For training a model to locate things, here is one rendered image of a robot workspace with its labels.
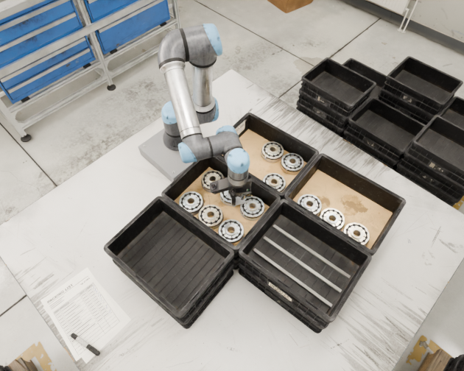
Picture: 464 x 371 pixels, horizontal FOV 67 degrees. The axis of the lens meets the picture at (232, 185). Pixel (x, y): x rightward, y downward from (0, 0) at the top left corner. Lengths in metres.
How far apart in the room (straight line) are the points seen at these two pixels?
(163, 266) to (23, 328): 1.26
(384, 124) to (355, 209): 1.14
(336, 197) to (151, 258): 0.82
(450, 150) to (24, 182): 2.89
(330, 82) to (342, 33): 1.48
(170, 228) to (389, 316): 0.94
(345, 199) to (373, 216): 0.13
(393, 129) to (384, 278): 1.25
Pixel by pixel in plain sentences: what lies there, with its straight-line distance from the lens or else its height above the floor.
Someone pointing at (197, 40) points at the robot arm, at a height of 1.38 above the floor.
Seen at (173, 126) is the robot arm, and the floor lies 0.93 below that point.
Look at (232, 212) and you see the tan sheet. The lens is 1.48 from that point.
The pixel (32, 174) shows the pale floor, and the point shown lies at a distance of 3.01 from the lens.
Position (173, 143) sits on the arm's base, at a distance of 1.77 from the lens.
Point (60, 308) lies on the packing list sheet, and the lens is 1.63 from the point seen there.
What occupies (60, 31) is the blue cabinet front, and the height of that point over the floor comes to 0.65.
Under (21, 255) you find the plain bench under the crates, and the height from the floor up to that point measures 0.70.
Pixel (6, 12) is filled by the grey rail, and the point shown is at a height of 0.91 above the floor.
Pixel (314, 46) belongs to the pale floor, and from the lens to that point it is 3.81.
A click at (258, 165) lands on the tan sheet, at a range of 1.62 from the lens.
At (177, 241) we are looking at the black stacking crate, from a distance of 1.44.
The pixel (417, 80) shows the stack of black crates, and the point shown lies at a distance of 2.85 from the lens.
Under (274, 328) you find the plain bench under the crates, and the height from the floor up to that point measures 0.70.
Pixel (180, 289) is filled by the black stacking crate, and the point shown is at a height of 0.83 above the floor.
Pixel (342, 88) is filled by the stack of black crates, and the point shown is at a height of 0.49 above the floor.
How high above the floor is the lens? 2.13
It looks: 57 degrees down
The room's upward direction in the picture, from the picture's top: 1 degrees counter-clockwise
